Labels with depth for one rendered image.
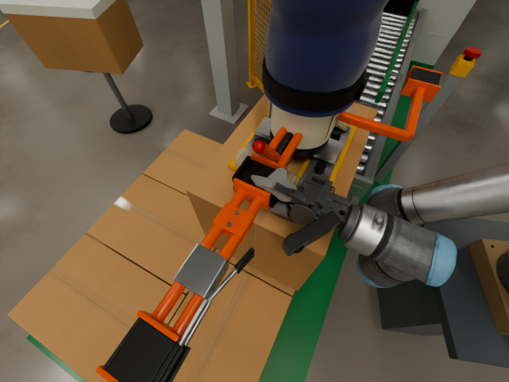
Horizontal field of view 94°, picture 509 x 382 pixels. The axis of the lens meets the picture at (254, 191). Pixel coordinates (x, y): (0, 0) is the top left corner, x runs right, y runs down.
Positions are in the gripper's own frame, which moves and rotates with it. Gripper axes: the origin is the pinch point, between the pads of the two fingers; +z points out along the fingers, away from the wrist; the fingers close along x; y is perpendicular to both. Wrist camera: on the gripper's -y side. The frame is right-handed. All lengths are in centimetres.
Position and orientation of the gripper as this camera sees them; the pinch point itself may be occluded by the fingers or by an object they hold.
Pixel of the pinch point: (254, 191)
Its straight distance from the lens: 50.1
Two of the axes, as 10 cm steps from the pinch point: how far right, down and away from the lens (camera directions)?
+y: 4.6, -7.5, 4.7
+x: 0.0, -5.3, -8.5
